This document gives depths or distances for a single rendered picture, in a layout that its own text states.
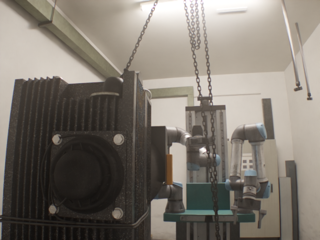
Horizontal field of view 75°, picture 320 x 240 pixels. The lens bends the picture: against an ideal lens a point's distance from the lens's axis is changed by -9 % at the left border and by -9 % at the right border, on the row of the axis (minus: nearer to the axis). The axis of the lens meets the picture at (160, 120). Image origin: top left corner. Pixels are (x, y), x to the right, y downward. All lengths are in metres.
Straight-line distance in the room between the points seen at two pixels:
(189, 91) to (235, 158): 2.64
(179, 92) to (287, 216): 2.69
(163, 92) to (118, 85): 3.38
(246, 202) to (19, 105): 1.23
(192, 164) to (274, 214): 2.80
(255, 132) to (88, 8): 2.04
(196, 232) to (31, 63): 1.98
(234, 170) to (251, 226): 2.41
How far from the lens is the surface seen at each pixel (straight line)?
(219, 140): 1.92
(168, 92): 4.16
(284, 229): 4.07
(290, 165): 4.04
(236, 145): 1.67
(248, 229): 3.95
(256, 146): 1.69
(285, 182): 3.96
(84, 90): 0.95
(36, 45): 2.33
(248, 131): 1.68
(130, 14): 2.68
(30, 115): 0.94
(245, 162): 3.81
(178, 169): 4.04
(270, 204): 3.93
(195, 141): 1.12
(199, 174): 1.95
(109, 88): 0.82
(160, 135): 1.31
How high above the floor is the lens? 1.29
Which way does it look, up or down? 11 degrees up
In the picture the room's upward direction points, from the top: straight up
